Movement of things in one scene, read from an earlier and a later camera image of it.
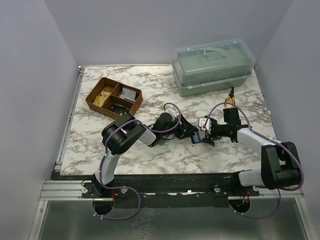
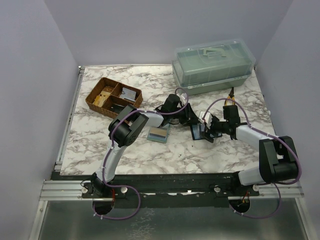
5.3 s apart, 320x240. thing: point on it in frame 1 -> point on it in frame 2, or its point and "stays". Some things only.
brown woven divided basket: (113, 99) stays
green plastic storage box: (211, 66) stays
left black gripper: (190, 129) -> (189, 116)
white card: (128, 94) stays
